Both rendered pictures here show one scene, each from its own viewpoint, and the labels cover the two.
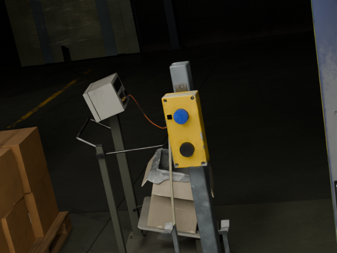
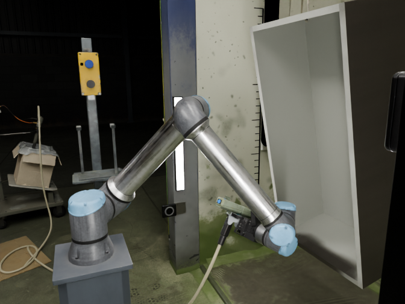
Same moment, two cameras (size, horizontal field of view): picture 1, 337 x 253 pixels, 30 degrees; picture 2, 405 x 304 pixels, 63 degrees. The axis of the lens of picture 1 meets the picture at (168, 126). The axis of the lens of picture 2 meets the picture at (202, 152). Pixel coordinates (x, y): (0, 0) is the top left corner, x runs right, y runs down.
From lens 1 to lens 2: 1.01 m
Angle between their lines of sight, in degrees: 38
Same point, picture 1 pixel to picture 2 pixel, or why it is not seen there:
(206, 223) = (95, 133)
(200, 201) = (93, 119)
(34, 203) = not seen: outside the picture
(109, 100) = not seen: outside the picture
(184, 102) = (91, 56)
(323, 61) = (170, 35)
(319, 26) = (170, 17)
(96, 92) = not seen: outside the picture
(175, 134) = (84, 75)
